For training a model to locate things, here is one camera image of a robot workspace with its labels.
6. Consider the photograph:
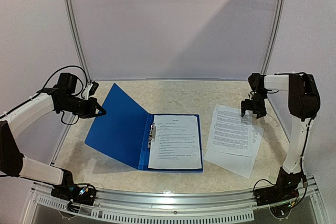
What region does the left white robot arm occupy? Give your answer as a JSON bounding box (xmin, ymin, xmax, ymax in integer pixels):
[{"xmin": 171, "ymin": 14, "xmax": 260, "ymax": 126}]
[{"xmin": 1, "ymin": 73, "xmax": 107, "ymax": 200}]

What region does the aluminium front rail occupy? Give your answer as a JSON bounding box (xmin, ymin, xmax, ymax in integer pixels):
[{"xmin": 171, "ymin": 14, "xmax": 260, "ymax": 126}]
[{"xmin": 26, "ymin": 177, "xmax": 317, "ymax": 219}]

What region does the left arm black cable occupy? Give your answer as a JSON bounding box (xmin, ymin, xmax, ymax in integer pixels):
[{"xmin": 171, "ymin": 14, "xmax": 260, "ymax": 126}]
[{"xmin": 41, "ymin": 65, "xmax": 88, "ymax": 125}]

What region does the printed paper sheet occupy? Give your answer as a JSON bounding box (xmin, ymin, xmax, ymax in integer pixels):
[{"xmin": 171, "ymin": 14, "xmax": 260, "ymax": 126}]
[
  {"xmin": 148, "ymin": 114, "xmax": 203, "ymax": 171},
  {"xmin": 206, "ymin": 104, "xmax": 253, "ymax": 157}
]

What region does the blue file folder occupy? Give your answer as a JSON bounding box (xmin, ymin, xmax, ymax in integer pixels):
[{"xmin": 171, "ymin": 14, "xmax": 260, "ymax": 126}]
[{"xmin": 85, "ymin": 84, "xmax": 203, "ymax": 173}]

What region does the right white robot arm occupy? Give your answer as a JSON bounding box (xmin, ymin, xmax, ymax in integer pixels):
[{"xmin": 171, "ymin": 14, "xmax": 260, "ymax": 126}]
[{"xmin": 240, "ymin": 72, "xmax": 321, "ymax": 201}]

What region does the left aluminium corner post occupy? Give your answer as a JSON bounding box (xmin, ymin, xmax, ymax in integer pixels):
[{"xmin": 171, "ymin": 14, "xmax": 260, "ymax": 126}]
[{"xmin": 64, "ymin": 0, "xmax": 92, "ymax": 81}]

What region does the aluminium corner post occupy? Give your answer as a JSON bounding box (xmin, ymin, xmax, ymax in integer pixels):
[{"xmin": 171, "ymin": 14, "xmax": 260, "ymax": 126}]
[
  {"xmin": 64, "ymin": 0, "xmax": 92, "ymax": 81},
  {"xmin": 260, "ymin": 0, "xmax": 285, "ymax": 74}
]

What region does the folder metal clip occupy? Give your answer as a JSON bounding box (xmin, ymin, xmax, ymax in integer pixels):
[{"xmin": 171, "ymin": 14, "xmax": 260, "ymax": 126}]
[{"xmin": 148, "ymin": 123, "xmax": 156, "ymax": 148}]

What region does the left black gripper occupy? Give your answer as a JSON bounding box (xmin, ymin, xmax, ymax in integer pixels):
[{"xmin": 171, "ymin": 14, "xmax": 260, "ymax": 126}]
[{"xmin": 59, "ymin": 95, "xmax": 106, "ymax": 119}]

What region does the white paper sheet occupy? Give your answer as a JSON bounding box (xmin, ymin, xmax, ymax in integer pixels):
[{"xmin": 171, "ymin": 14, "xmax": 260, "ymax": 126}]
[{"xmin": 203, "ymin": 125, "xmax": 264, "ymax": 178}]

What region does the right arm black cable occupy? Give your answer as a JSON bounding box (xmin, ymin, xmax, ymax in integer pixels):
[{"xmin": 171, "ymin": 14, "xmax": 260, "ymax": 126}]
[{"xmin": 251, "ymin": 71, "xmax": 316, "ymax": 204}]

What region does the right aluminium corner post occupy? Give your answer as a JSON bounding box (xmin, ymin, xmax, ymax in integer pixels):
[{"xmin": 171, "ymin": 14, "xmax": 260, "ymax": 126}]
[{"xmin": 260, "ymin": 0, "xmax": 285, "ymax": 74}]

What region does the perforated white cable tray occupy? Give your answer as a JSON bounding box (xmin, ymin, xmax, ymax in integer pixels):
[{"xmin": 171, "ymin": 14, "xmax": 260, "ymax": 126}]
[{"xmin": 31, "ymin": 196, "xmax": 255, "ymax": 223}]

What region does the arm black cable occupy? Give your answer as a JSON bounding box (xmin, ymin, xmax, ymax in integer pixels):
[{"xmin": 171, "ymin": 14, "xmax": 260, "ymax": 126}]
[
  {"xmin": 41, "ymin": 65, "xmax": 88, "ymax": 125},
  {"xmin": 251, "ymin": 71, "xmax": 316, "ymax": 204}
]

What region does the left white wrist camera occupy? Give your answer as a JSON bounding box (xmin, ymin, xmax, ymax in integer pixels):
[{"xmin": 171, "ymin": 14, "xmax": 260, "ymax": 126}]
[{"xmin": 81, "ymin": 81, "xmax": 99, "ymax": 100}]

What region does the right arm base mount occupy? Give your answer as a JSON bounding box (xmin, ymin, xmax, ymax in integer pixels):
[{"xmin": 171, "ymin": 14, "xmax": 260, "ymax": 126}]
[{"xmin": 253, "ymin": 179, "xmax": 300, "ymax": 207}]

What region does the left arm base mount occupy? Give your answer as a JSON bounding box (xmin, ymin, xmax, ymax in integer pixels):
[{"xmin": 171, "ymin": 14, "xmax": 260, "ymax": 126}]
[{"xmin": 51, "ymin": 183, "xmax": 97, "ymax": 206}]

